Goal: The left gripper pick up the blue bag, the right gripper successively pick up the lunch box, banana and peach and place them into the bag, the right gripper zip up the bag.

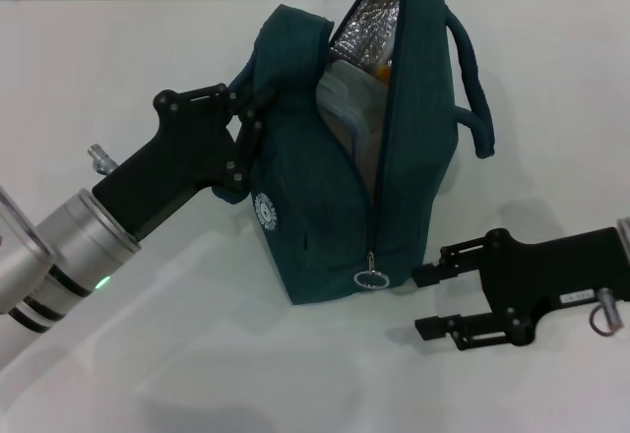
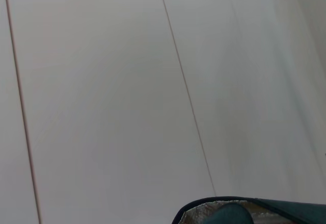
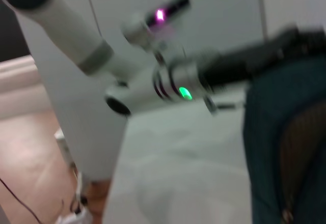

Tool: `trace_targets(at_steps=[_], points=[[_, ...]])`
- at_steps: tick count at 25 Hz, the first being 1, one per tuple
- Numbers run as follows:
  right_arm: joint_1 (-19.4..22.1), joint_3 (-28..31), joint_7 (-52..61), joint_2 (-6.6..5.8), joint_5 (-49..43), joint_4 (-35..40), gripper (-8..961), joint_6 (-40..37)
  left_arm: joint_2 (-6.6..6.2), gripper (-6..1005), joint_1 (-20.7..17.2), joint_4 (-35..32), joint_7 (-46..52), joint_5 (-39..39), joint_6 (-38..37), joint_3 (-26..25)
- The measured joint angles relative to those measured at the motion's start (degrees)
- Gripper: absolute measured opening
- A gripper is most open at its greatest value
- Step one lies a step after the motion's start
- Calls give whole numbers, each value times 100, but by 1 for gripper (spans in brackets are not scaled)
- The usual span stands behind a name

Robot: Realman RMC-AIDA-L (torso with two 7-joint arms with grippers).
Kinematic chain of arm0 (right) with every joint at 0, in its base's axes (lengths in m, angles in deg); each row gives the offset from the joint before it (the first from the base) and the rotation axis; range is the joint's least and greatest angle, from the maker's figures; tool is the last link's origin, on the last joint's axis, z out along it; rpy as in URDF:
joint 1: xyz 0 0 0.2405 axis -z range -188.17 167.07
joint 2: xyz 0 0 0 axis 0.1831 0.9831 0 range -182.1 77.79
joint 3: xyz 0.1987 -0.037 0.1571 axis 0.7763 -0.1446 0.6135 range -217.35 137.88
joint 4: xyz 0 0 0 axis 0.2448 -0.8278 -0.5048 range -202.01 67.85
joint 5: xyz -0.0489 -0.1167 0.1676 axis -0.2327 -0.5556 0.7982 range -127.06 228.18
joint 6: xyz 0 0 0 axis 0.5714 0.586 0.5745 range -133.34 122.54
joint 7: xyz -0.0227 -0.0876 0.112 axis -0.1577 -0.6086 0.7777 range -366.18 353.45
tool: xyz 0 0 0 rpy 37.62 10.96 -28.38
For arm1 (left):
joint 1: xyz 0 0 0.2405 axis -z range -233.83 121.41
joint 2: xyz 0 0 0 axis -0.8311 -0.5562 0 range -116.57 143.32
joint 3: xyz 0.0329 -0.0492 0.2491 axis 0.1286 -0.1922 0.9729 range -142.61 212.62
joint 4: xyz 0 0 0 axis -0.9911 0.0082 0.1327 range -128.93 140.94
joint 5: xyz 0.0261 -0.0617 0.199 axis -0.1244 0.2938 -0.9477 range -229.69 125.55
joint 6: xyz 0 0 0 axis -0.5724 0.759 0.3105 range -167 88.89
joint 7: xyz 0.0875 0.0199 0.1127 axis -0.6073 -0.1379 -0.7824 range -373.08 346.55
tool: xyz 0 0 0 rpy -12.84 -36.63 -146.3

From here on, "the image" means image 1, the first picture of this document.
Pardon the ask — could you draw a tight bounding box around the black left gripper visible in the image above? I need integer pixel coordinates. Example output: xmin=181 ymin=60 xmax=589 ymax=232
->
xmin=91 ymin=84 xmax=271 ymax=241

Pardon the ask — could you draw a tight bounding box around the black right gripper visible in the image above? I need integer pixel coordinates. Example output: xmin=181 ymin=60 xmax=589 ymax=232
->
xmin=411 ymin=225 xmax=630 ymax=353

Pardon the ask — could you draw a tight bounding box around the metal zipper pull ring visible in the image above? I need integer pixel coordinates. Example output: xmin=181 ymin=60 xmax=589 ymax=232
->
xmin=351 ymin=250 xmax=392 ymax=291

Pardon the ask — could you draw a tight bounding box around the clear plastic food container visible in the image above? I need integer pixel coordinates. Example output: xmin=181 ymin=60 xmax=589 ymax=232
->
xmin=314 ymin=61 xmax=396 ymax=171

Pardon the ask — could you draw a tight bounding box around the dark teal lunch bag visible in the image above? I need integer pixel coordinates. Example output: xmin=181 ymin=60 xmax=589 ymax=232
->
xmin=211 ymin=0 xmax=497 ymax=307

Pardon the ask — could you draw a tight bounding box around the left wrist metal connector plug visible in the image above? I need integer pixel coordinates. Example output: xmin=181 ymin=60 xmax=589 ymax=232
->
xmin=87 ymin=144 xmax=118 ymax=177

